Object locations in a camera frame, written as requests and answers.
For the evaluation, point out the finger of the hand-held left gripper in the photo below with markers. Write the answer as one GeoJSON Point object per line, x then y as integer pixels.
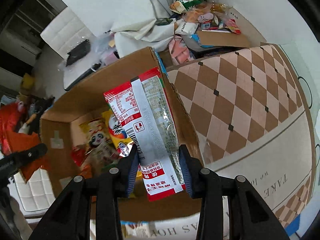
{"type": "Point", "coordinates": [25, 156]}

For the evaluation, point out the orange snack packet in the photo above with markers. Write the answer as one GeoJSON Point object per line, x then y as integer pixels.
{"type": "Point", "coordinates": [33, 170]}

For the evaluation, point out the brown cardboard sheet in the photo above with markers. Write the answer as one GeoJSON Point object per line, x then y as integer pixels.
{"type": "Point", "coordinates": [225, 38]}

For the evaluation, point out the cardboard box blue print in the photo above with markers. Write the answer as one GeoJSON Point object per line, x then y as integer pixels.
{"type": "Point", "coordinates": [82, 97]}

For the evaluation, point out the red white long packet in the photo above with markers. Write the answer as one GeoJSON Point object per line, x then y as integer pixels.
{"type": "Point", "coordinates": [145, 120]}

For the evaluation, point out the black bag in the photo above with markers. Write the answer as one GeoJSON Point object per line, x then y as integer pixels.
{"type": "Point", "coordinates": [77, 52]}

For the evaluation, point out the yellow bag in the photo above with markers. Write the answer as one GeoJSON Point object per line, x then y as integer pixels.
{"type": "Point", "coordinates": [27, 82]}

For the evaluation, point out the pile of assorted snack packets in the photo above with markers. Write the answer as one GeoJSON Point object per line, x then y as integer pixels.
{"type": "Point", "coordinates": [200, 7]}

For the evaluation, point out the large yellow red noodle packet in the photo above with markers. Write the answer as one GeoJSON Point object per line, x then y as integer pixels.
{"type": "Point", "coordinates": [117, 130]}

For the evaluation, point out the pile of red clothes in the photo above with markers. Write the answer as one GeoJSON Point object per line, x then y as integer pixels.
{"type": "Point", "coordinates": [15, 127]}

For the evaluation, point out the checkered brown tablecloth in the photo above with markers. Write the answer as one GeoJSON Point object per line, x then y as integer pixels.
{"type": "Point", "coordinates": [237, 92]}

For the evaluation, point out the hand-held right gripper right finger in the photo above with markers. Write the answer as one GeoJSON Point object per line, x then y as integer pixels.
{"type": "Point", "coordinates": [186, 177]}

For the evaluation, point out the white cloth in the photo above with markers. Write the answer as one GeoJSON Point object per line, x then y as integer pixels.
{"type": "Point", "coordinates": [140, 30]}

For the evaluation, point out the clear plastic bag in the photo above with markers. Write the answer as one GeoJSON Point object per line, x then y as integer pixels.
{"type": "Point", "coordinates": [105, 47]}

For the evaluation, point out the pink plastic packet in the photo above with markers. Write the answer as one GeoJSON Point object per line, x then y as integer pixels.
{"type": "Point", "coordinates": [178, 51]}

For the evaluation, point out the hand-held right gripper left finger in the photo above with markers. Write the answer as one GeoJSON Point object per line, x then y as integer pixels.
{"type": "Point", "coordinates": [131, 180]}

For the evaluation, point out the red panda snack packet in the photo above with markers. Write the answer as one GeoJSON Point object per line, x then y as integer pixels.
{"type": "Point", "coordinates": [97, 137]}

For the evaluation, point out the small red snack packet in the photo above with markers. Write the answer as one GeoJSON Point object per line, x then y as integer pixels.
{"type": "Point", "coordinates": [78, 156]}

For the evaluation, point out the white padded chair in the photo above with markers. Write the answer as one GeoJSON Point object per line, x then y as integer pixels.
{"type": "Point", "coordinates": [67, 30]}
{"type": "Point", "coordinates": [32, 192]}

